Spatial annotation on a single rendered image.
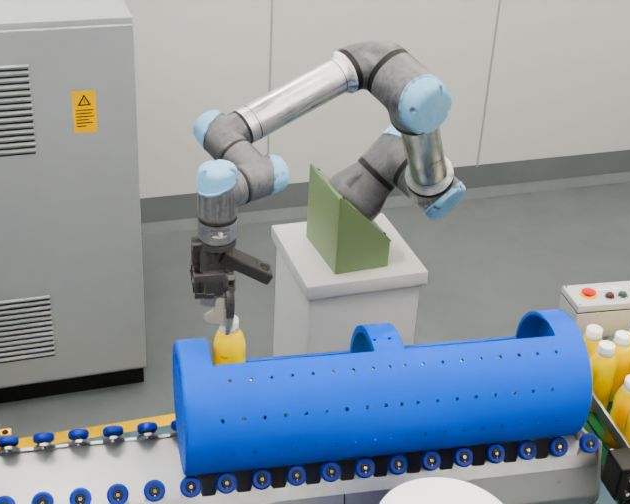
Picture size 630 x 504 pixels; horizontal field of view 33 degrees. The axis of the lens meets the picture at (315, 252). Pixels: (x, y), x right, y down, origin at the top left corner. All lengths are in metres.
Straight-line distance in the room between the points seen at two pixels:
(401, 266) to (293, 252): 0.28
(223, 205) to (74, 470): 0.73
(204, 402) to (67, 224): 1.67
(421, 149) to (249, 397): 0.67
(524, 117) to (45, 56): 2.95
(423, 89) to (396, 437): 0.72
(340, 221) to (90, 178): 1.30
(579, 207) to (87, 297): 2.84
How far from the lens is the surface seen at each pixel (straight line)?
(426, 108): 2.18
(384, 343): 2.23
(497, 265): 5.04
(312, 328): 2.64
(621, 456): 2.43
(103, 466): 2.39
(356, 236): 2.57
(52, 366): 4.00
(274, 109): 2.14
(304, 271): 2.61
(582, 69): 5.72
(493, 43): 5.40
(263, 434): 2.16
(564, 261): 5.16
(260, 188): 2.02
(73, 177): 3.62
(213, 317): 2.11
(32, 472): 2.40
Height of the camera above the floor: 2.50
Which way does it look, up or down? 30 degrees down
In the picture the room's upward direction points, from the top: 3 degrees clockwise
